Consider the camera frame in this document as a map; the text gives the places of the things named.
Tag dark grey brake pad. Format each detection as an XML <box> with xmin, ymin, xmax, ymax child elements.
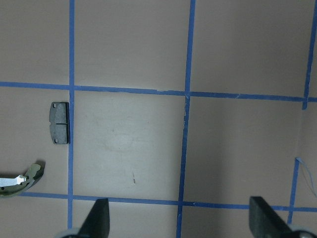
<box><xmin>49</xmin><ymin>102</ymin><xmax>70</xmax><ymax>144</ymax></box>

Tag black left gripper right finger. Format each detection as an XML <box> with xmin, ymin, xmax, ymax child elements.
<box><xmin>249</xmin><ymin>196</ymin><xmax>295</xmax><ymax>238</ymax></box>

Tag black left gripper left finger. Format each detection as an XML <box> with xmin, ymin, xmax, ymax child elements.
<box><xmin>78</xmin><ymin>198</ymin><xmax>110</xmax><ymax>238</ymax></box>

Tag olive green brake shoe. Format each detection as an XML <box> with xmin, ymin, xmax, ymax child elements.
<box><xmin>0</xmin><ymin>163</ymin><xmax>45</xmax><ymax>198</ymax></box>

